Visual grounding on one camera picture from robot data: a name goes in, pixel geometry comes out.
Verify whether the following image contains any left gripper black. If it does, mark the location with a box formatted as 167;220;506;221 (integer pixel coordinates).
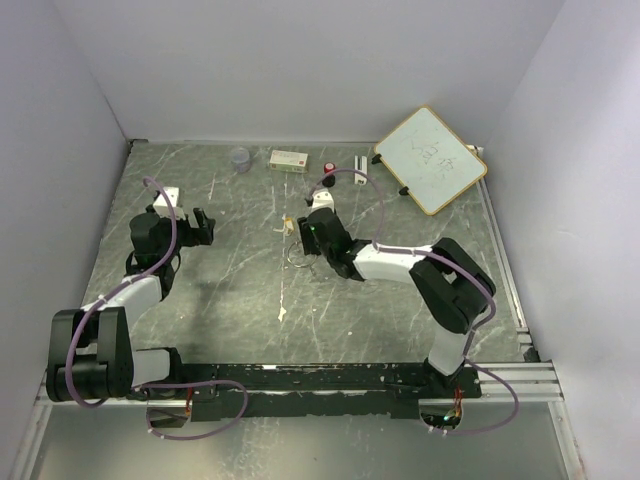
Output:
146;205;215;262

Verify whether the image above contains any large silver keyring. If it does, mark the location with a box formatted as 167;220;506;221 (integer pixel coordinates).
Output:
285;240;319;269

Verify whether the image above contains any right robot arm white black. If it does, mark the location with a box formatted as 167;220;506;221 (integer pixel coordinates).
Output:
297;207;496;398

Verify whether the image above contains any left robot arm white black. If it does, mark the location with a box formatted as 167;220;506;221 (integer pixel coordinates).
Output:
46;207;215;402

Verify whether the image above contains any red black stamp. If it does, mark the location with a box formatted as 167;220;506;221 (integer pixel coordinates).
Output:
321;162;336;188

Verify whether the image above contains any white green cardboard box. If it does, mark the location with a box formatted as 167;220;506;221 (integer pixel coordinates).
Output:
269;150;308;173

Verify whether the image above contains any clear plastic cup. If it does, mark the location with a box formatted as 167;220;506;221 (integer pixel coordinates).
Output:
230;146;252;173

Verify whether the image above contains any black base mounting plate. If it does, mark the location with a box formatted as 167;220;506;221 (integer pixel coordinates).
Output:
127;362;481;422

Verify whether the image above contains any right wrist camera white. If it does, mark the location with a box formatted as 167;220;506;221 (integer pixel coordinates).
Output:
310;189;335;212

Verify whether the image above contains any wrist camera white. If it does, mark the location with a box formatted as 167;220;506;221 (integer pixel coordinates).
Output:
152;187;185;220
310;189;335;212

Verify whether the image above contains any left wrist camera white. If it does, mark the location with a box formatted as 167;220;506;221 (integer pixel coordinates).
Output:
152;187;185;220

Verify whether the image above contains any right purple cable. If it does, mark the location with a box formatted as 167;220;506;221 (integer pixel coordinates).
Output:
305;167;520;437

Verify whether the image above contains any small whiteboard yellow frame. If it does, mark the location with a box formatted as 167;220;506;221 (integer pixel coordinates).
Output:
374;105;488;216

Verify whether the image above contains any aluminium rail frame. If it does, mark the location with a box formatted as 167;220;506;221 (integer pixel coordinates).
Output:
65;143;561;418

